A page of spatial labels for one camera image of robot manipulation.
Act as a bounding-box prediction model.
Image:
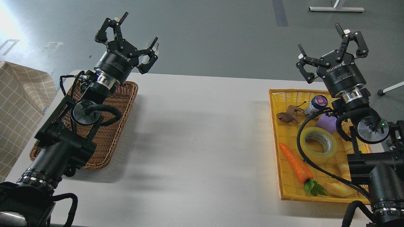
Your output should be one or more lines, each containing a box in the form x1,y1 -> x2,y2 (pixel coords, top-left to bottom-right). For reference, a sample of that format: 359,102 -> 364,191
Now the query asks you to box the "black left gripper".
94,12 -> 159,85

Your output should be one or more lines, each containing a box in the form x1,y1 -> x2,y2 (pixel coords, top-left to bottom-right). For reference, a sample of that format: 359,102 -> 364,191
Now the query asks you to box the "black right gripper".
296,23 -> 369,98

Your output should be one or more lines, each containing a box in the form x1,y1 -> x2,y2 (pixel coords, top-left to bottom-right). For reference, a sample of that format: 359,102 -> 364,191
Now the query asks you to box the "yellow tape roll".
299,127 -> 337,165

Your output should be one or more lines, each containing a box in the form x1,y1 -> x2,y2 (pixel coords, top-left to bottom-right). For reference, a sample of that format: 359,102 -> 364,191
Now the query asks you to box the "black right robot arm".
296,23 -> 404,227

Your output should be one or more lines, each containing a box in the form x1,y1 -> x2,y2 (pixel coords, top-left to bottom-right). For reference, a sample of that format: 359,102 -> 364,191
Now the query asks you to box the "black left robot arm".
1,12 -> 158,227

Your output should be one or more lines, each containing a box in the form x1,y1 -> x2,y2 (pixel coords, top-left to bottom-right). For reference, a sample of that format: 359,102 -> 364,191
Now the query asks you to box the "small dark jar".
303,95 -> 328,118

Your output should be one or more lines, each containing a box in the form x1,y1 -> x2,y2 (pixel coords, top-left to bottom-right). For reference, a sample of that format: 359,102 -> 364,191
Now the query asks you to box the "white caster leg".
377,81 -> 404,96

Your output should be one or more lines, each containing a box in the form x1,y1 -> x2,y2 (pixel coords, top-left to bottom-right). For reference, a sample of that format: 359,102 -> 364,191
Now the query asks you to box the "white stand base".
308,0 -> 365,13

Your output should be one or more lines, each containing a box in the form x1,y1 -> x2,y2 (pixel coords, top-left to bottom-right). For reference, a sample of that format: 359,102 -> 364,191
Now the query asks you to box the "purple foam block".
315,114 -> 337,134

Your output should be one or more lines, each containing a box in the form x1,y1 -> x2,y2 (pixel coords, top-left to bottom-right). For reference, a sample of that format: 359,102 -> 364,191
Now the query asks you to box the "brown toy frog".
276,102 -> 306,125

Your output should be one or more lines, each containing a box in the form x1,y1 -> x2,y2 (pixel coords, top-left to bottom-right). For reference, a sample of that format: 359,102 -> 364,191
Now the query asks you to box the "brown wicker basket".
29,81 -> 138,170

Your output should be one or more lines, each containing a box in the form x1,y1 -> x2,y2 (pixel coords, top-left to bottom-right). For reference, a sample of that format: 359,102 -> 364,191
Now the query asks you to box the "beige checkered cloth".
0,61 -> 56,182

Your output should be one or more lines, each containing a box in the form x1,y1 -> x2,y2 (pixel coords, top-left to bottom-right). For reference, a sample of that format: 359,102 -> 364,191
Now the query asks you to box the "toy croissant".
323,162 -> 356,197

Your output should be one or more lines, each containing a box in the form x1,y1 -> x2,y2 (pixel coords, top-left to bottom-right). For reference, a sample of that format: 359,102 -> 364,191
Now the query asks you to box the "orange toy carrot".
279,143 -> 327,196

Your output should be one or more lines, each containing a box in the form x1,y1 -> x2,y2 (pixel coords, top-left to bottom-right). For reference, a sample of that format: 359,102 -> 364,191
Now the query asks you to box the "yellow plastic basket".
268,89 -> 370,205

